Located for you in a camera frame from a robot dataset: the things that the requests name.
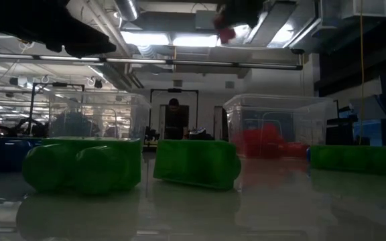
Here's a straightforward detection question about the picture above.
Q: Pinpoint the clear plastic bin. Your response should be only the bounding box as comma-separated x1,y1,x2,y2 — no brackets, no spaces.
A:
47,90,152,141
222,93,331,159

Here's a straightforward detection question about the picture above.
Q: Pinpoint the grey tilted panel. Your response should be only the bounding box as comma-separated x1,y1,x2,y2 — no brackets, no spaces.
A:
348,94,386,121

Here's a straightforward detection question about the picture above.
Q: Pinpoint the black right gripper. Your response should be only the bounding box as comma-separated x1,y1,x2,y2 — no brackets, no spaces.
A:
212,0,268,31

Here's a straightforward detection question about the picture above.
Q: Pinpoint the person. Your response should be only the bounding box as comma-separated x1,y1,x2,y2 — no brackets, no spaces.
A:
164,97,190,141

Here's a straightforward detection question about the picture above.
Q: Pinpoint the ceiling light panel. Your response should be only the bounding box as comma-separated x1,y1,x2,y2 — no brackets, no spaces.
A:
121,31,171,47
172,34,219,48

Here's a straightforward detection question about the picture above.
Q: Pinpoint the long green toy block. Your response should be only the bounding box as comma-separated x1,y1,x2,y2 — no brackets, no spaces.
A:
309,144,386,177

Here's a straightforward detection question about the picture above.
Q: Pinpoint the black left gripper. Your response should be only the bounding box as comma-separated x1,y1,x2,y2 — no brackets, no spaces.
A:
0,0,117,59

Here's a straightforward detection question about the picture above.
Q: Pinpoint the small green toy block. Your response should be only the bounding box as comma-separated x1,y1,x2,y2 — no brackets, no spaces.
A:
21,137,143,195
152,139,243,191

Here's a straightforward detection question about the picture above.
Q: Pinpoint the silver ceiling duct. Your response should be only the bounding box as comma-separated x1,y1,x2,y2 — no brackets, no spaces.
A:
114,0,141,21

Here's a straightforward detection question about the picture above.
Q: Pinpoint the long ceiling pipe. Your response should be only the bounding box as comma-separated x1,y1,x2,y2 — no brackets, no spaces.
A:
0,52,304,70

